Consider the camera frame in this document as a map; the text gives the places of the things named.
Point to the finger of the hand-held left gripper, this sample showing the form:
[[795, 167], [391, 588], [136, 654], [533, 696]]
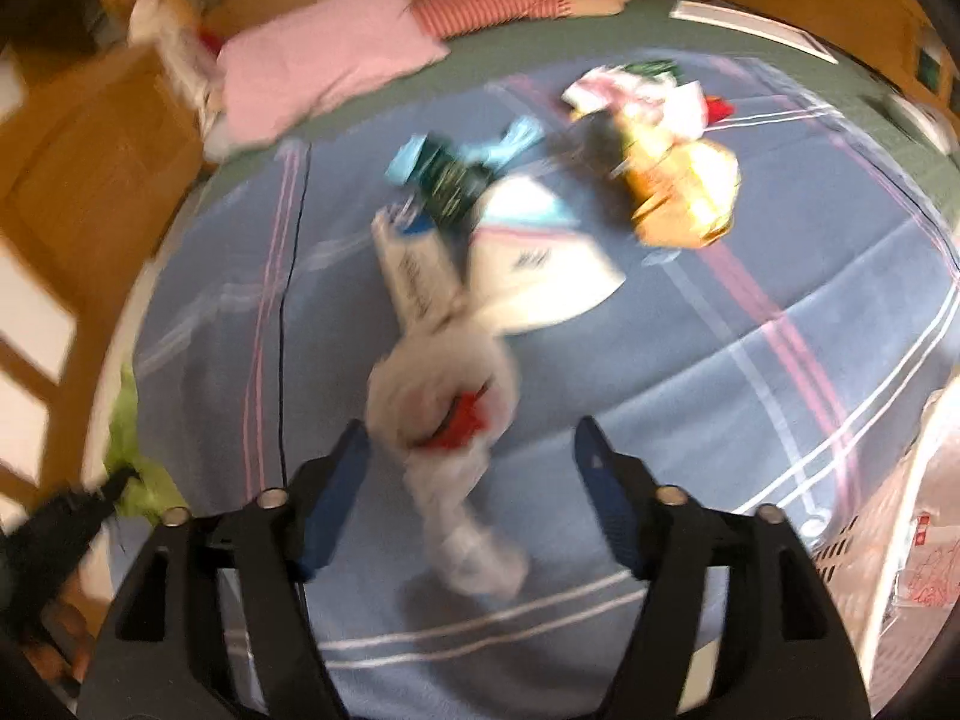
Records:
[[90, 506]]

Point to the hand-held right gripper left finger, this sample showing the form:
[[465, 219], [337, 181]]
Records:
[[334, 510]]

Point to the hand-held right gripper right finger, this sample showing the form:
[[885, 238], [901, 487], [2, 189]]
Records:
[[611, 510]]

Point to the green wrapper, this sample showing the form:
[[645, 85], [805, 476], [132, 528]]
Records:
[[127, 420]]

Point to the clear plastic bag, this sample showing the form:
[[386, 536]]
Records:
[[435, 390]]

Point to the white mesh trash bin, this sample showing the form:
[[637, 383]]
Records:
[[855, 540]]

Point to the teal snack packet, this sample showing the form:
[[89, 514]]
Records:
[[450, 184]]

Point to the pink white wrapper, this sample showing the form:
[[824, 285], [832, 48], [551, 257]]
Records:
[[645, 101]]

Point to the person's left hand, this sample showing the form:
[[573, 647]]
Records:
[[67, 634]]

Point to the blue plaid blanket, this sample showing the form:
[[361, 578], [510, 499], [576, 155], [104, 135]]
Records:
[[750, 315]]

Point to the white cup mask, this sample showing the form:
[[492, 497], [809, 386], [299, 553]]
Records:
[[540, 277]]

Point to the white blue toothpaste box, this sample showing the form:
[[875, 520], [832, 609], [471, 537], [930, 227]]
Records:
[[416, 270]]

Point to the yellow chip bag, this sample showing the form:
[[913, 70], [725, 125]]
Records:
[[682, 187]]

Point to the grey soft toy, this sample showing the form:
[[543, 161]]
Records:
[[221, 139]]

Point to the small red wrapper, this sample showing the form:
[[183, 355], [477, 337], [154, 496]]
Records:
[[721, 109]]

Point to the dark green packet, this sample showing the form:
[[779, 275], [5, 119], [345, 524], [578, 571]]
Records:
[[652, 71]]

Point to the pink pillow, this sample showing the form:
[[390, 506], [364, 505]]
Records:
[[322, 60]]

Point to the white red hanging cloth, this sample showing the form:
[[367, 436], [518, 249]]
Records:
[[195, 67]]

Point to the green bed mat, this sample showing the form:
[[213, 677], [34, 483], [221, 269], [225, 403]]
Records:
[[652, 30]]

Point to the white handheld vacuum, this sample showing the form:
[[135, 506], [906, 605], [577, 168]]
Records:
[[919, 120]]

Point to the white board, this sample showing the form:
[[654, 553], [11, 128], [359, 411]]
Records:
[[750, 22]]

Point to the wooden bunk bed frame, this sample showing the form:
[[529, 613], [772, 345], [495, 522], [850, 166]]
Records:
[[75, 165]]

